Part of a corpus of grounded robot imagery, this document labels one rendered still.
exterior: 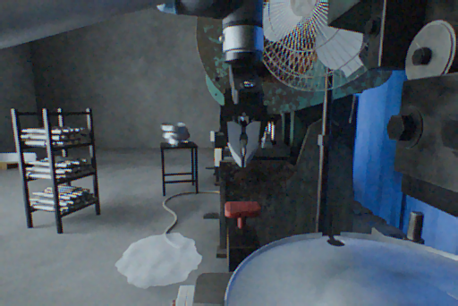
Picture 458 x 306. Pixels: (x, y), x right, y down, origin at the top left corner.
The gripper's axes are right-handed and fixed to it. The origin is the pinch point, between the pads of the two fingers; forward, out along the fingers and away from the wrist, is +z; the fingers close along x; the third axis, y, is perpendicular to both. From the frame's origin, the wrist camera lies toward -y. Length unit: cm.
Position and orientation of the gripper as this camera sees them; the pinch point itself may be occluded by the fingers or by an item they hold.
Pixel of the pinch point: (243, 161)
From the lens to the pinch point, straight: 54.4
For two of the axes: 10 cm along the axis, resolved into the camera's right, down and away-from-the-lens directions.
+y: -0.3, -1.8, 9.8
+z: 0.0, 9.8, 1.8
